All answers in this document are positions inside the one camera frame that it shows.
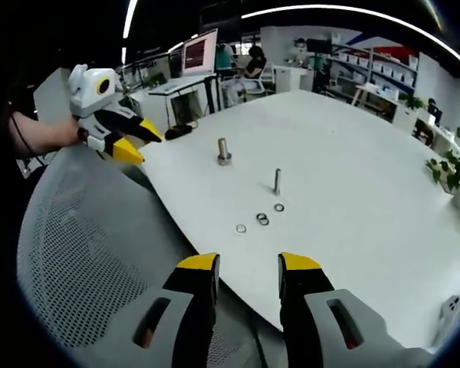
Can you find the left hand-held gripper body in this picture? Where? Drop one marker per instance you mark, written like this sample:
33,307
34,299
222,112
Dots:
92,92

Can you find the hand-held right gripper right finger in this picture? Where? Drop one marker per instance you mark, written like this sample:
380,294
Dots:
306,306

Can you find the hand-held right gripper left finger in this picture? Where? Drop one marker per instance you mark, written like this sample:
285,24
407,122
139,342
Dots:
191,306

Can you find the small steel washer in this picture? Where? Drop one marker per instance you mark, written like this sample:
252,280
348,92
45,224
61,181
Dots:
237,229
275,208
257,217
269,222

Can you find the thick steel threaded stud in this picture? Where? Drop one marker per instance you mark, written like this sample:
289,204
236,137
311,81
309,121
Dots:
222,145

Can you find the large steel washer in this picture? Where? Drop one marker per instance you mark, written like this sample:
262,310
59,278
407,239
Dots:
230,156

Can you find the thin steel threaded stud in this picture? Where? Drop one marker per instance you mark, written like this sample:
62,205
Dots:
277,180

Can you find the person's left hand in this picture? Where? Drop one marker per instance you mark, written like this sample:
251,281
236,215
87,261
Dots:
71,132

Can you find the black computer mouse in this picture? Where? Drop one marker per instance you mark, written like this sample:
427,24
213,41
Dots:
178,132

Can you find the white standing desk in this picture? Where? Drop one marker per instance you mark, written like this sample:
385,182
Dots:
176,82

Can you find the ceiling light strip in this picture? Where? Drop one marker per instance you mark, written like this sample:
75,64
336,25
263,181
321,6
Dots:
129,19
329,6

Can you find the grey mesh office chair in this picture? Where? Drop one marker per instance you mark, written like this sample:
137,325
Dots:
80,230

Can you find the computer monitor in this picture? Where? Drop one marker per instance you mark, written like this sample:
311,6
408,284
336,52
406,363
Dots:
199,53

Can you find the white office chair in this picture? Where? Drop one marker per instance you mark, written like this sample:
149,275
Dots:
266,78

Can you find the white device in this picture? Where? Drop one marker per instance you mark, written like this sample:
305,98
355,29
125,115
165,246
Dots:
454,304

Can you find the light wooden desk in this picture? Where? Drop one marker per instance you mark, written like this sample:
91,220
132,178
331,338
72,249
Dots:
368,90

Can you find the small green potted plant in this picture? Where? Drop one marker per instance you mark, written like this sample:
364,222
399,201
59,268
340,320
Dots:
414,101

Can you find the shelving rack with white bins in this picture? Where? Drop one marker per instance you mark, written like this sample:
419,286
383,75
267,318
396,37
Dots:
383,69

